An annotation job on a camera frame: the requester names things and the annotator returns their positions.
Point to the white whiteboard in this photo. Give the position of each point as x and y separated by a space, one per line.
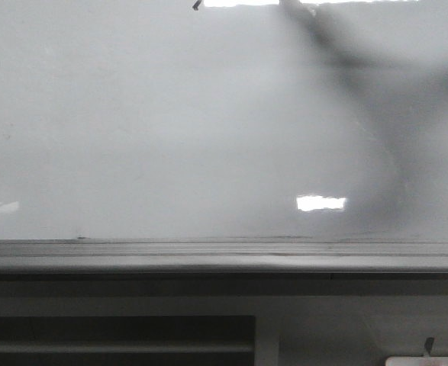
152 120

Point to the grey whiteboard marker tray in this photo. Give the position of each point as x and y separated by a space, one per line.
228 255

